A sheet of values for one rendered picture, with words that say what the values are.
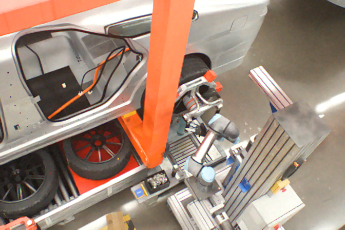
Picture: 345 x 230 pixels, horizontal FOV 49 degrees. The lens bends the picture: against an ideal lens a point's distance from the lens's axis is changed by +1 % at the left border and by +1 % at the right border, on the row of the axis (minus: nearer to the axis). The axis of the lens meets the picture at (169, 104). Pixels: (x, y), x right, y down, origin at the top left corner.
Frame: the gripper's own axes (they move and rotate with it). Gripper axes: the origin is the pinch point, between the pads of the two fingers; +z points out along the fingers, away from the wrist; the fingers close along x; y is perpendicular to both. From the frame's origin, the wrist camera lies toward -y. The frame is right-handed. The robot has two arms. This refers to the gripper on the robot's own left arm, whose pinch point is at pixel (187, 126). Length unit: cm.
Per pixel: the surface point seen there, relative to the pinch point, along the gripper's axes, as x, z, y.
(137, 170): -36, 35, 44
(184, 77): 28.2, 14.0, -33.9
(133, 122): -3, 51, 15
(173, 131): 26, 13, 61
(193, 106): 18.6, -0.2, -7.9
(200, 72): 40, 1, -32
